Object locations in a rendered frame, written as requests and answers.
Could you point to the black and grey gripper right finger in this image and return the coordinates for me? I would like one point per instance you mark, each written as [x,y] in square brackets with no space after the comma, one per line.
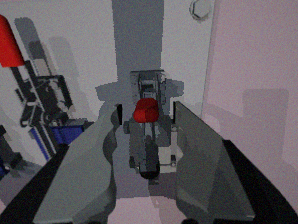
[217,184]

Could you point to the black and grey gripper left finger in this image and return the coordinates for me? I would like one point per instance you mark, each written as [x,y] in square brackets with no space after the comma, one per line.
[76,186]

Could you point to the blue rectangular plate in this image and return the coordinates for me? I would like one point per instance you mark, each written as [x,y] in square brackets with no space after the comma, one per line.
[63,134]

